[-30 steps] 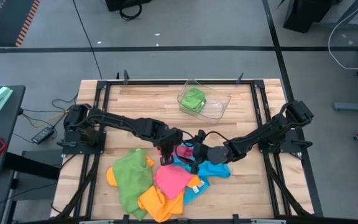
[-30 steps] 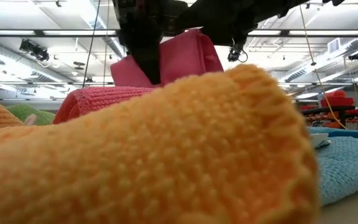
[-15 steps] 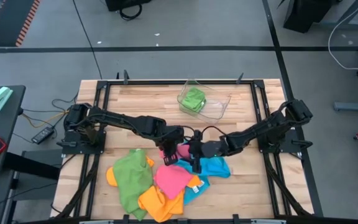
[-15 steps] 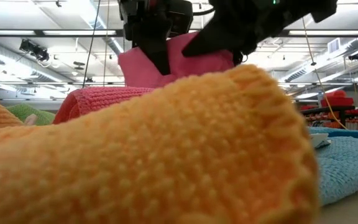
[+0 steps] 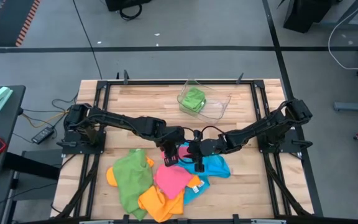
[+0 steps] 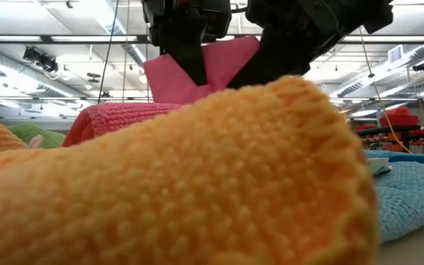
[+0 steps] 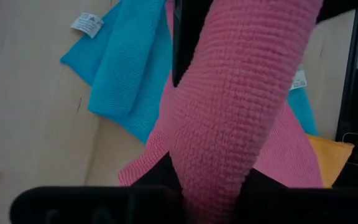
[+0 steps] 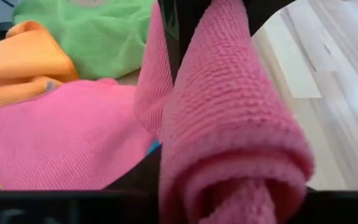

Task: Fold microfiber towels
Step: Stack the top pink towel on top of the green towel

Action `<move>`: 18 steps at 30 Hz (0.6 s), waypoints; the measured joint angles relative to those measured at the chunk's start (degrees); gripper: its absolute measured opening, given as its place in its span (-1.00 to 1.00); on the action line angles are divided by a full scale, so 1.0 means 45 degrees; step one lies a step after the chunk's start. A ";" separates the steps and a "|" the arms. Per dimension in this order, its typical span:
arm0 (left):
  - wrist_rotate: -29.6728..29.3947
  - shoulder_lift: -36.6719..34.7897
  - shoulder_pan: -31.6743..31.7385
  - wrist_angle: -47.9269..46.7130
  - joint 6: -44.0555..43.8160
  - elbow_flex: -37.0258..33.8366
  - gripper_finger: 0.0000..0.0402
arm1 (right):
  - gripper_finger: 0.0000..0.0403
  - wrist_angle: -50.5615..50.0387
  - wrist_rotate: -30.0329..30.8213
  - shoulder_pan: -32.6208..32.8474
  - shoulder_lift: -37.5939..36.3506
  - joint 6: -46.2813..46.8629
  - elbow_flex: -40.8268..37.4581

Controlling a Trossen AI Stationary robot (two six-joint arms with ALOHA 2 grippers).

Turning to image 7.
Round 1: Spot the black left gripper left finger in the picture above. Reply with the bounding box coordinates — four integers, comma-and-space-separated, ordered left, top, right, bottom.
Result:
132, 152, 185, 195

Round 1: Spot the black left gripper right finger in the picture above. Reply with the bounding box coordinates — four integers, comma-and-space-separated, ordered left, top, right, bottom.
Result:
241, 169, 289, 195

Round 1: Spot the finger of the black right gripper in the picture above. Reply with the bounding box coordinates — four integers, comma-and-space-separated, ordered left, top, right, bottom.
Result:
172, 0, 214, 88

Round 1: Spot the pink microfiber towel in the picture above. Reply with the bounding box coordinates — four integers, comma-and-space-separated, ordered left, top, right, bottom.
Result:
118, 0, 324, 224

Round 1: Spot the orange microfiber towel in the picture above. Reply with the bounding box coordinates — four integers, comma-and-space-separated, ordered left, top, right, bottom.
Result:
306, 134, 356, 189

